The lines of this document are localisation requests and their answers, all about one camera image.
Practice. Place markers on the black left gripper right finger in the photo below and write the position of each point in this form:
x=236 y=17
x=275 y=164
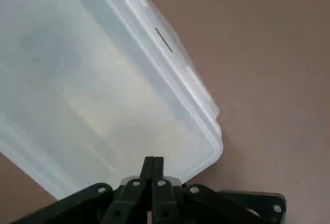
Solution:
x=175 y=203

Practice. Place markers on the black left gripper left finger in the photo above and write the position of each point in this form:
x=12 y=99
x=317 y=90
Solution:
x=123 y=203

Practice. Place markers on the translucent plastic box lid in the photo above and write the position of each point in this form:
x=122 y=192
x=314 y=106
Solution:
x=90 y=79

